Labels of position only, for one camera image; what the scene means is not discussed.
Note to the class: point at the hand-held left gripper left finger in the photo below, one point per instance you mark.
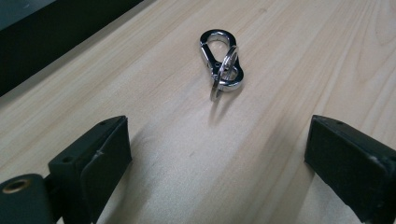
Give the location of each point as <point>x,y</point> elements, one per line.
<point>93,165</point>

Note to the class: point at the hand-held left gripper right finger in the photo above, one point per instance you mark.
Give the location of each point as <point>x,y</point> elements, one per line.
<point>351,161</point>

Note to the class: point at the silver carabiner clip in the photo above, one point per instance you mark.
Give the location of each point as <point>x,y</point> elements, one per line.
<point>208,53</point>

